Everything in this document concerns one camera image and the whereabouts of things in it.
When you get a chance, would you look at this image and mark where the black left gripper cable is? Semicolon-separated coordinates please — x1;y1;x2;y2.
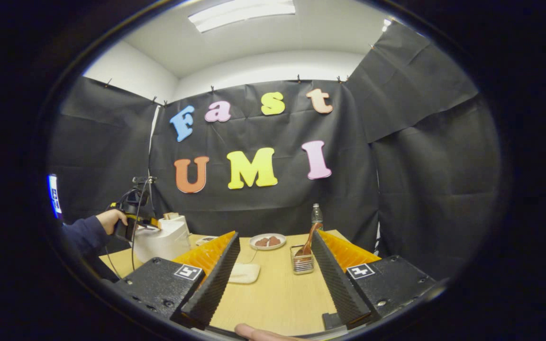
105;178;155;280

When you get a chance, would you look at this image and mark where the blue white board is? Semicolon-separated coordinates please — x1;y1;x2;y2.
47;174;64;219

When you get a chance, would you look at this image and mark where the white plate with meat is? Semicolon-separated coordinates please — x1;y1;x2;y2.
249;233;287;251

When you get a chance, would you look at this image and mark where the long ceiling light panel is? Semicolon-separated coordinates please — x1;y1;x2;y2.
188;0;296;33

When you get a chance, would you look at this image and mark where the metal wire chopstick holder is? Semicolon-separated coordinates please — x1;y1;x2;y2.
290;244;315;275

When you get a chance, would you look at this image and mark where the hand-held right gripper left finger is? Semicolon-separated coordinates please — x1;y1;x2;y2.
112;231;241;331

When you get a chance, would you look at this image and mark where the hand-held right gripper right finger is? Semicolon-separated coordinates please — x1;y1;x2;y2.
311;230;446;331

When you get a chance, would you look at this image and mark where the brown wooden spoon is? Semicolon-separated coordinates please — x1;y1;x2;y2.
295;223;322;257

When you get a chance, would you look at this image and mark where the white rice cooker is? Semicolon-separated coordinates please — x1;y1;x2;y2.
133;215;191;263

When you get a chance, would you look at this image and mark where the black backdrop cloth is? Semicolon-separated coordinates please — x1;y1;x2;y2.
48;21;501;280

